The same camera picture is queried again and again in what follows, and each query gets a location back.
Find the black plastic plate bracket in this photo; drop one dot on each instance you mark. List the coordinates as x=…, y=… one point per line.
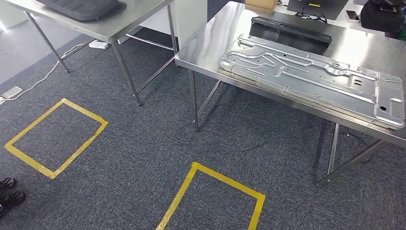
x=285, y=27

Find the stainless steel workbench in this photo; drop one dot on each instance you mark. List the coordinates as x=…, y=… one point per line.
x=364, y=47

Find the white table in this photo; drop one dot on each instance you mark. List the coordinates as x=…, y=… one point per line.
x=341, y=22
x=190, y=19

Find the stamped sheet metal panel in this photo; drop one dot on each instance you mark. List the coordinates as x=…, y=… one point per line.
x=301, y=82

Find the stainless steel table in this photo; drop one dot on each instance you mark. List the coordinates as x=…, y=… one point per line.
x=127, y=19

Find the cardboard box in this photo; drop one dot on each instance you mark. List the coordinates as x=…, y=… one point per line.
x=261, y=3

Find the white power adapter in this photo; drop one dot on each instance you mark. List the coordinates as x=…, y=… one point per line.
x=98, y=44

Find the black moulded plastic panel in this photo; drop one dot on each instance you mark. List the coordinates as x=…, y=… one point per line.
x=82, y=9

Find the dark grey laptop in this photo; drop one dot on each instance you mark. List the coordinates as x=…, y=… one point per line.
x=330, y=9

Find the smartphone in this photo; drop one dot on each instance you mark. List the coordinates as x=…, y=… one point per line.
x=352, y=16

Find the white floor socket box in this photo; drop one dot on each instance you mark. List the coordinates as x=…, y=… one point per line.
x=12, y=92

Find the black carry bag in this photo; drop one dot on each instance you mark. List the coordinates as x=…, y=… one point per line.
x=380, y=19

